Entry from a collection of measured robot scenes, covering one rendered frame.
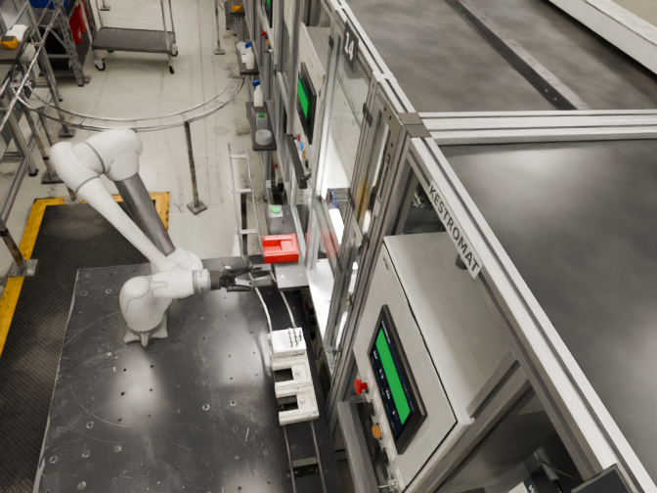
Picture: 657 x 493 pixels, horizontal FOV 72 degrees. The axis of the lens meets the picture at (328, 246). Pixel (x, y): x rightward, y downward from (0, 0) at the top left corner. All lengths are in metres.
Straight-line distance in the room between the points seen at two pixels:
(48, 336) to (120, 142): 1.61
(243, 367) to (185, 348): 0.27
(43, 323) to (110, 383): 1.23
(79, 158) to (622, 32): 1.77
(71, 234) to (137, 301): 1.79
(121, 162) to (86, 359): 0.85
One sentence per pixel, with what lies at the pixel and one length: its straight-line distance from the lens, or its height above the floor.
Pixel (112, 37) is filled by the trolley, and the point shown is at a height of 0.26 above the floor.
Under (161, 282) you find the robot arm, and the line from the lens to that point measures 1.73.
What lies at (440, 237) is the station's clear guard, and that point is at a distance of 0.83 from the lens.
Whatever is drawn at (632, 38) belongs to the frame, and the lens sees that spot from 1.61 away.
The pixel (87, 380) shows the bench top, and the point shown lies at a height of 0.68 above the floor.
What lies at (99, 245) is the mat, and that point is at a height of 0.01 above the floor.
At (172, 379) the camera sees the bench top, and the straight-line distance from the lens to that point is 2.07.
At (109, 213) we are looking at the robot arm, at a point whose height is 1.31.
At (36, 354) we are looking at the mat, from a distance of 3.15.
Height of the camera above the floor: 2.48
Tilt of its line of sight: 46 degrees down
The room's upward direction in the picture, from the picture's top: 9 degrees clockwise
